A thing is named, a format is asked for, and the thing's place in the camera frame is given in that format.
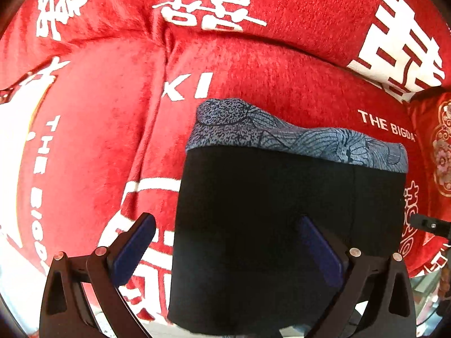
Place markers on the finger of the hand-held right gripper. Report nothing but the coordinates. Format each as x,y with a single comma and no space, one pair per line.
431,225

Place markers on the red plush blanket white print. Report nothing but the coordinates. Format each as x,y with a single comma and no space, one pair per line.
105,112

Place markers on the black pants blue patterned waistband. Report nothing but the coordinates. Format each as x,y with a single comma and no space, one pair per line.
246,200

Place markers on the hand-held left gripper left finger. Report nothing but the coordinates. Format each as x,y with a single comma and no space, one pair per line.
134,250

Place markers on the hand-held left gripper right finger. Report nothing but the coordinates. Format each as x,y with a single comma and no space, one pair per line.
320,250

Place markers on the red pillow gold embroidery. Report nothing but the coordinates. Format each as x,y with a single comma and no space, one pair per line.
433,141

